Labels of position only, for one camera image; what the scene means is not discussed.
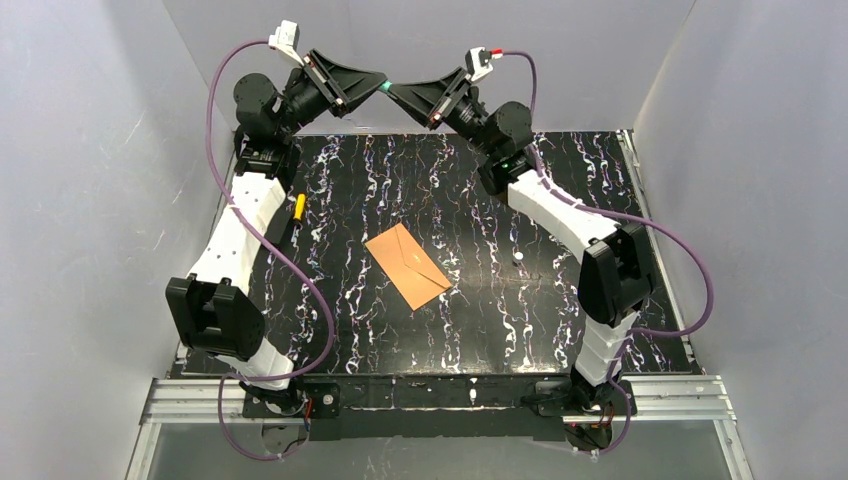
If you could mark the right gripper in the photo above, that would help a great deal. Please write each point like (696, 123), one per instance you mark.
(448, 100)

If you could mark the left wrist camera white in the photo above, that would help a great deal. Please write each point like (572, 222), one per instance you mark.
(284, 40)

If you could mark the aluminium rail frame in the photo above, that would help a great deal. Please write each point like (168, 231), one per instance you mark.
(671, 426)

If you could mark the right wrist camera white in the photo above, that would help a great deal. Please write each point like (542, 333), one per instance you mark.
(479, 63)

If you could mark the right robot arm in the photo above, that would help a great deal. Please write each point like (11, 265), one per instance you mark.
(617, 273)

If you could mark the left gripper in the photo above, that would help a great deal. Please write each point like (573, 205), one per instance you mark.
(323, 81)

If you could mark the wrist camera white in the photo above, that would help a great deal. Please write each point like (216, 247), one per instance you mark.
(284, 40)
(479, 63)

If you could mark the orange brown envelope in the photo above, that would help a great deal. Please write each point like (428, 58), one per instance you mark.
(410, 269)

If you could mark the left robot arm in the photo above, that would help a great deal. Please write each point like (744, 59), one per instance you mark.
(210, 305)

